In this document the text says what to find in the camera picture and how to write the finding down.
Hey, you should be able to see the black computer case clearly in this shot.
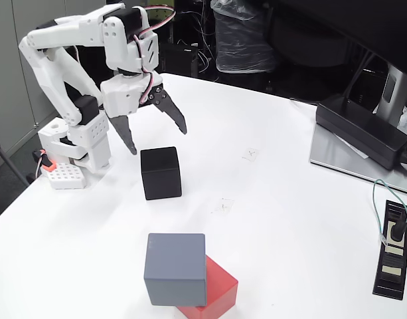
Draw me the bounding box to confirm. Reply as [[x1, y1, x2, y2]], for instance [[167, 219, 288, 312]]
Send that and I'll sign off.
[[158, 42, 199, 79]]

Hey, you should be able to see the white perforated table clamp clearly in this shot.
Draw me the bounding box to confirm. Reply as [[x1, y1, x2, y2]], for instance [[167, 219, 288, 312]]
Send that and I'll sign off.
[[45, 161, 88, 191]]

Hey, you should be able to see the plastic-wrapped black bin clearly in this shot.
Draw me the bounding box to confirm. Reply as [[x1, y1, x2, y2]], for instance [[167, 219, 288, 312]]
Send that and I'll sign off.
[[210, 0, 279, 74]]

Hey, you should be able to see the black power strip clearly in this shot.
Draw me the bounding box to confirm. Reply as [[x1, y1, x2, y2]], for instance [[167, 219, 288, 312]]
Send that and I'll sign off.
[[372, 199, 407, 301]]

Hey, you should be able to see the white paper sheet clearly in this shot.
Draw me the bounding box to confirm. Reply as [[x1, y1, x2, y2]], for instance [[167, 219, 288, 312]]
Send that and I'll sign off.
[[335, 132, 370, 160]]

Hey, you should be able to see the black monitor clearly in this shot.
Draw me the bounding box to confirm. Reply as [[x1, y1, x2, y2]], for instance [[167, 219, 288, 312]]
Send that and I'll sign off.
[[266, 0, 407, 80]]

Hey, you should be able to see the grey block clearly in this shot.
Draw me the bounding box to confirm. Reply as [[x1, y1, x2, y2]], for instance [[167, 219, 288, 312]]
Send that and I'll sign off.
[[143, 232, 207, 307]]

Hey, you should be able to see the orange clip with wires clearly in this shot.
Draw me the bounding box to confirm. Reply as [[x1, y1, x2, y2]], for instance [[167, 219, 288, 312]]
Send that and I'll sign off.
[[32, 149, 56, 172]]

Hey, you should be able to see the green circuit board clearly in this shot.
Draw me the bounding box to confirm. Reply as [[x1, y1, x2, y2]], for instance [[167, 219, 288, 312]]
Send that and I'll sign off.
[[147, 0, 175, 21]]

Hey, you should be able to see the clear tape with scribble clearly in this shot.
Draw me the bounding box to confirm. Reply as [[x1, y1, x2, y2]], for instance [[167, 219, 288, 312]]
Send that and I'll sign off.
[[211, 198, 235, 213]]

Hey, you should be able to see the black power adapter brick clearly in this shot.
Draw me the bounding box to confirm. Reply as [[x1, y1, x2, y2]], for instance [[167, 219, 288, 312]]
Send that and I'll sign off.
[[315, 93, 407, 171]]

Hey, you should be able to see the black power plug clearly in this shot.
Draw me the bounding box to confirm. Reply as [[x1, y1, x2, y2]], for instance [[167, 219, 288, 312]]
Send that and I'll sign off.
[[388, 202, 407, 242]]

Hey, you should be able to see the silver monitor base plate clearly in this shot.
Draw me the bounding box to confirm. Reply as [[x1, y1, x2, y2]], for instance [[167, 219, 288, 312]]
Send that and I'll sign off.
[[309, 123, 407, 196]]

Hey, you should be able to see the red block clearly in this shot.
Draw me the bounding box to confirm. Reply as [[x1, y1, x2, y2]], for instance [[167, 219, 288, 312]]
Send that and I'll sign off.
[[175, 255, 240, 319]]

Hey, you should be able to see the thin green wire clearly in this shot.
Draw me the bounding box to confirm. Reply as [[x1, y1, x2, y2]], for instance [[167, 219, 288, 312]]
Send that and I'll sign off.
[[372, 178, 407, 247]]

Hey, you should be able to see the silver monitor stand neck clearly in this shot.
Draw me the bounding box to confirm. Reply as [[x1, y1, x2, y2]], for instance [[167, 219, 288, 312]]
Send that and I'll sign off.
[[372, 62, 407, 129]]

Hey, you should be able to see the black block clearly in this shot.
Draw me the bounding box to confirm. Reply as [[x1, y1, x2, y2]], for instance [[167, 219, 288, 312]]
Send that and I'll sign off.
[[139, 146, 183, 201]]

